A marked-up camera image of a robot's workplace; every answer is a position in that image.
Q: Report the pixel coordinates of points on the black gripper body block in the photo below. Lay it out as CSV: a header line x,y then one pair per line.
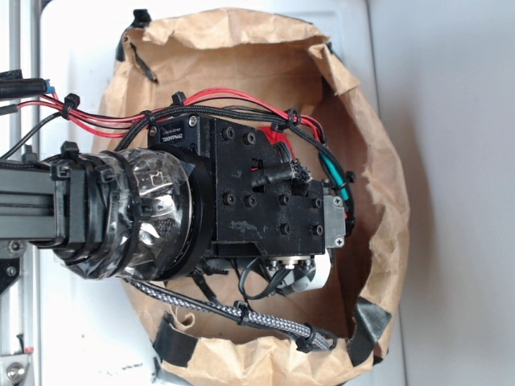
x,y
262,201

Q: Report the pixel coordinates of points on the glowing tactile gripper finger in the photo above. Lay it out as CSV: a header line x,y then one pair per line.
x,y
303,273

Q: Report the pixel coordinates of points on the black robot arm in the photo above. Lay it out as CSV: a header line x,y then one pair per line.
x,y
130,213

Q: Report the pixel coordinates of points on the brown paper bag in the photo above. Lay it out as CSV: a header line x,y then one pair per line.
x,y
277,74

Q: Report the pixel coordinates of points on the aluminium extrusion rail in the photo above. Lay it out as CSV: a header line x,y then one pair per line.
x,y
19,362

